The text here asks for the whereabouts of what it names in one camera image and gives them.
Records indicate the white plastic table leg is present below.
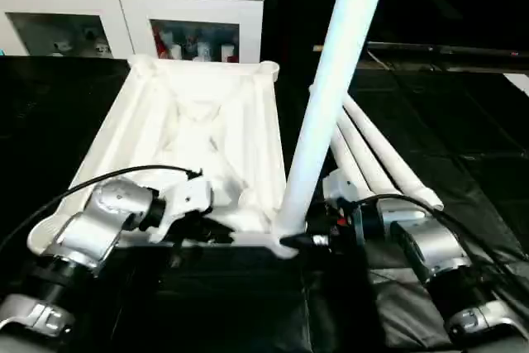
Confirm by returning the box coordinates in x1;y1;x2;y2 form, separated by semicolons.
335;109;399;194
275;0;393;242
310;84;369;197
343;93;445;211

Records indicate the white plastic table top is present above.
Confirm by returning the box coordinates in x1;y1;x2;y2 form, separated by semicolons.
27;57;298;259

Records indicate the black work mat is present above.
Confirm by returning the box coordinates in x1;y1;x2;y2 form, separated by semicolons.
0;51;529;353

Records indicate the crumpled black plastic sheet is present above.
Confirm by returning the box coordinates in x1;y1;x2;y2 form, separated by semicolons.
364;204;529;353

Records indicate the dark low furniture silver edge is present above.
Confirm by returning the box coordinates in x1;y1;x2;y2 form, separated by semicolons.
368;41;529;69

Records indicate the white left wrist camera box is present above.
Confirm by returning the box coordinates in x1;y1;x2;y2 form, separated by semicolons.
153;175;214;242

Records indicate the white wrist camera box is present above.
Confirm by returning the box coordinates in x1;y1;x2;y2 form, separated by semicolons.
153;175;214;242
322;169;360;209

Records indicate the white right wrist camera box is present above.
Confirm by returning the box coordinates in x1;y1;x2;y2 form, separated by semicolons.
322;169;360;209

